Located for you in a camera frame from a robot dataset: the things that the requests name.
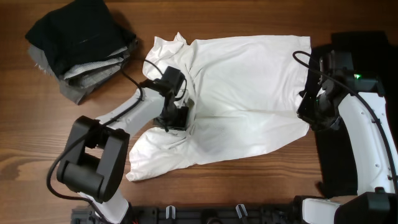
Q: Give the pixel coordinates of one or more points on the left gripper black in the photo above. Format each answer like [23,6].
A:
[182,124]

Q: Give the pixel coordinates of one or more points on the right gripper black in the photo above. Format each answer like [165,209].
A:
[303,111]

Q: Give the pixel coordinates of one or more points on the white t-shirt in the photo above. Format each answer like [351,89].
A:
[244,93]

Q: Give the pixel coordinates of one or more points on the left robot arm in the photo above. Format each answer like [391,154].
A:
[92,163]

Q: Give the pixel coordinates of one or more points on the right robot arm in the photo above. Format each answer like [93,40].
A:
[346,108]

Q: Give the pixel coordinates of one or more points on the black garment at right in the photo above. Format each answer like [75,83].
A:
[370,51]

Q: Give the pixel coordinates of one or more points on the grey folded garments stack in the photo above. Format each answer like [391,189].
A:
[79,81]

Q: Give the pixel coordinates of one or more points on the black folded garment on stack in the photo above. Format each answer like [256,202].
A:
[81,32]

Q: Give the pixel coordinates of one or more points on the black base rail with clips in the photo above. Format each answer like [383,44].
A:
[265,214]

